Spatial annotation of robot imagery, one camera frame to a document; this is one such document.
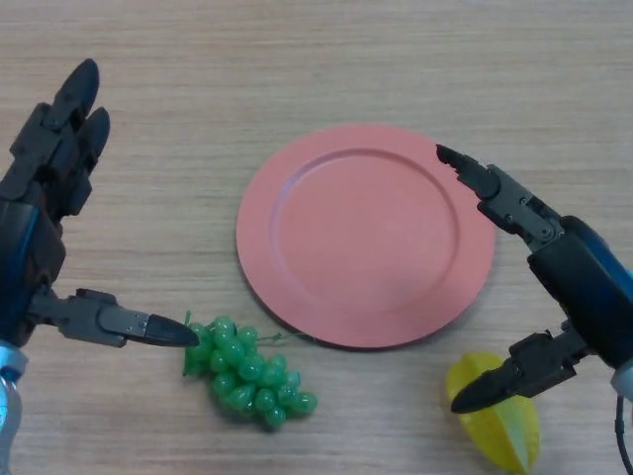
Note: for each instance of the yellow starfruit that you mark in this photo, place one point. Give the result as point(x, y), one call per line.
point(504, 435)

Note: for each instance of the pink round plate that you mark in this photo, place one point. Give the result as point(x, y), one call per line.
point(366, 232)

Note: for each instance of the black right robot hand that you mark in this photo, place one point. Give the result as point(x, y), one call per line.
point(588, 287)

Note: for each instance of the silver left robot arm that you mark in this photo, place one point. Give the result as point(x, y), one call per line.
point(10, 396)

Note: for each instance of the green grape bunch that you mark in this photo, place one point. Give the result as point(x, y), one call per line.
point(247, 371)

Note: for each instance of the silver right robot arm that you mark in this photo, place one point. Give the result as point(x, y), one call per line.
point(625, 378)

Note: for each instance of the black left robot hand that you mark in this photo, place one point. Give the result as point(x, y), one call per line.
point(29, 222)

